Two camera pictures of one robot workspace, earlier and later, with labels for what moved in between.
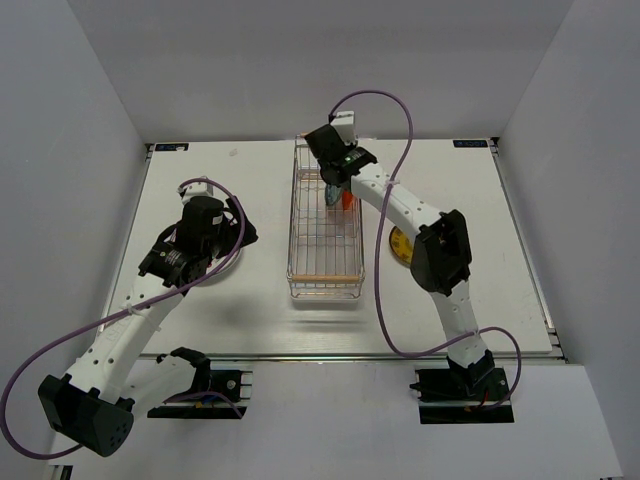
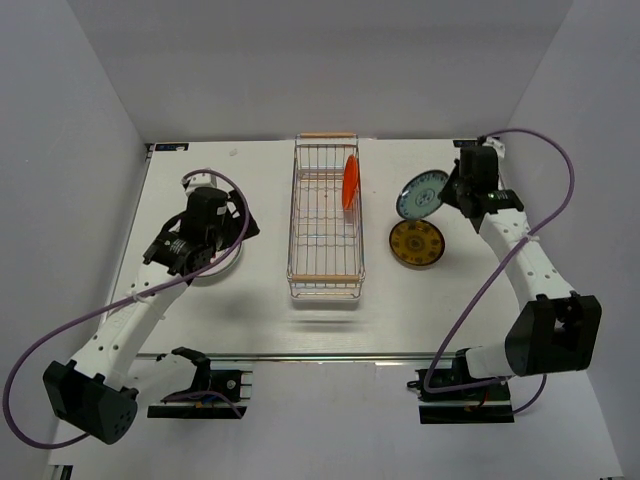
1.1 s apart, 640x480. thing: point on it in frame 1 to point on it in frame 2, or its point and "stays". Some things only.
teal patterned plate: [332, 193] to [420, 194]
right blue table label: [470, 143] stays
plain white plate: [232, 260] stays
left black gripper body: [226, 241] stays
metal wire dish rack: [325, 259] stays
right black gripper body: [323, 168] to [454, 187]
